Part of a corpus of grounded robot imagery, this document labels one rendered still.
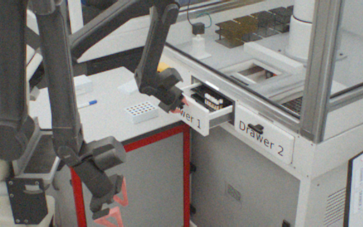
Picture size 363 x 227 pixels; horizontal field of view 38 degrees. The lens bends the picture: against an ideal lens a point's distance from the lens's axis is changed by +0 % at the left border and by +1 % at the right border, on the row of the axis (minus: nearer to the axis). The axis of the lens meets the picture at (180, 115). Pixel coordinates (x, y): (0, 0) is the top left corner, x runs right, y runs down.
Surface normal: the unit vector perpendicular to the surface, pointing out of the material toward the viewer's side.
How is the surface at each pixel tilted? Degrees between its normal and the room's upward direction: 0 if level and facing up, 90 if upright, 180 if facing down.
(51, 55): 90
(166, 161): 90
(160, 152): 90
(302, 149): 90
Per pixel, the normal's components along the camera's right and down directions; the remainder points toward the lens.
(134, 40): 0.57, 0.40
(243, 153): -0.82, 0.29
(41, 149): 0.00, -0.87
